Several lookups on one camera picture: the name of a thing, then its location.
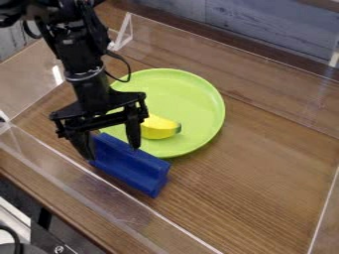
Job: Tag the black device with screw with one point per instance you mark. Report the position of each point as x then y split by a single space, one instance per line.
50 243

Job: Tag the blue plastic block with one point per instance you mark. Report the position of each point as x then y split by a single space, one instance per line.
137 168

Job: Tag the clear acrylic enclosure wall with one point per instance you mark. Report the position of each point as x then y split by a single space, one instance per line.
255 193

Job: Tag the clear acrylic corner bracket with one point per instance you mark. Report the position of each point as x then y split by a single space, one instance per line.
125 34

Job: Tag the green plate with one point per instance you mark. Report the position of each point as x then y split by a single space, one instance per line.
185 98

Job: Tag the yellow toy banana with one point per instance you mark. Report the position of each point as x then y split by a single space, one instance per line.
159 128

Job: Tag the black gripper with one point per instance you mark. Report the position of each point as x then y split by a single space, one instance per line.
101 107

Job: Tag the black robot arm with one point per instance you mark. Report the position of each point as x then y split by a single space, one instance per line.
78 39

